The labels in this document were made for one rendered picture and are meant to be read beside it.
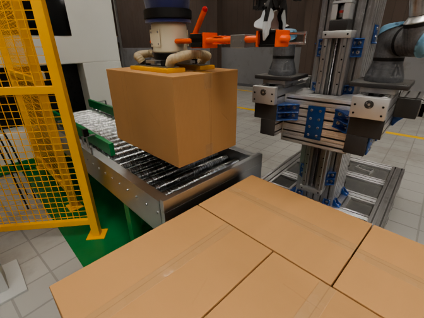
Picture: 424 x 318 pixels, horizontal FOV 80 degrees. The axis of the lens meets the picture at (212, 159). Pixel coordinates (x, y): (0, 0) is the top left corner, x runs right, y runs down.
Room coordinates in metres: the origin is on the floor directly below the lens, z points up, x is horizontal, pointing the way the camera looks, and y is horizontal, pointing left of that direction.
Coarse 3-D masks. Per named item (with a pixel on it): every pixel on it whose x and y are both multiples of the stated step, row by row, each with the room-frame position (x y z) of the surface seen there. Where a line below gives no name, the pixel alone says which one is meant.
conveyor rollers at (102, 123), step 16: (80, 112) 2.75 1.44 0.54; (96, 112) 2.70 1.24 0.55; (96, 128) 2.15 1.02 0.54; (112, 128) 2.16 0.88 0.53; (128, 144) 1.70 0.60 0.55; (128, 160) 1.48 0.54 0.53; (144, 160) 1.47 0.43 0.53; (160, 160) 1.45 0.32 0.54; (208, 160) 1.48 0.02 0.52; (224, 160) 1.45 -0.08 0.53; (144, 176) 1.26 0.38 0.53; (160, 176) 1.23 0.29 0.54; (176, 176) 1.21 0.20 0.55; (192, 176) 1.27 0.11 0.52
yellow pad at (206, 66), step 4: (196, 60) 1.39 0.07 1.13; (180, 64) 1.41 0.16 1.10; (184, 64) 1.40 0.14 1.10; (188, 64) 1.38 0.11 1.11; (192, 64) 1.35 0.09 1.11; (196, 64) 1.33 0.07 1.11; (200, 64) 1.32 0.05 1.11; (204, 64) 1.34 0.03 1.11; (208, 64) 1.36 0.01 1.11; (188, 68) 1.36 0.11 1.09; (192, 68) 1.33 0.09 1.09; (196, 68) 1.31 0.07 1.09; (200, 68) 1.29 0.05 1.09; (204, 68) 1.31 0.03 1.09; (208, 68) 1.33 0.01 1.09; (212, 68) 1.35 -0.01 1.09
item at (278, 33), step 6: (270, 30) 0.92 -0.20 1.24; (276, 30) 0.89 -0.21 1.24; (282, 30) 0.91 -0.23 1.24; (288, 30) 0.93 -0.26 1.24; (258, 36) 0.95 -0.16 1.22; (270, 36) 0.92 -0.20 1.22; (276, 36) 0.89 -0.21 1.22; (258, 42) 0.95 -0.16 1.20; (264, 42) 0.94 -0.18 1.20; (270, 42) 0.92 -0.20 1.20; (276, 42) 0.89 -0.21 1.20; (282, 42) 0.91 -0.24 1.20; (288, 42) 0.94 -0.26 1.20
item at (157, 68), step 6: (132, 66) 1.38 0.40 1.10; (138, 66) 1.34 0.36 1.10; (144, 66) 1.32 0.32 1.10; (150, 66) 1.29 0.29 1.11; (156, 66) 1.25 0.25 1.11; (162, 66) 1.24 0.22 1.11; (174, 66) 1.23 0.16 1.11; (156, 72) 1.23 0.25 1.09; (162, 72) 1.19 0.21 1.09; (168, 72) 1.16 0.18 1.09; (174, 72) 1.19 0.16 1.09; (180, 72) 1.21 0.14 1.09
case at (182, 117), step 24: (120, 72) 1.34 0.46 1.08; (144, 72) 1.24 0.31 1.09; (192, 72) 1.20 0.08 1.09; (216, 72) 1.21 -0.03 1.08; (120, 96) 1.37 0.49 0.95; (144, 96) 1.19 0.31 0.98; (168, 96) 1.06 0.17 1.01; (192, 96) 1.10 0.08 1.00; (216, 96) 1.21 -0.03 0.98; (120, 120) 1.41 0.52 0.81; (144, 120) 1.21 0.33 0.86; (168, 120) 1.07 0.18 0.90; (192, 120) 1.10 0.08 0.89; (216, 120) 1.21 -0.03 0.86; (144, 144) 1.24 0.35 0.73; (168, 144) 1.08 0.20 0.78; (192, 144) 1.09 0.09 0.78; (216, 144) 1.21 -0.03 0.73
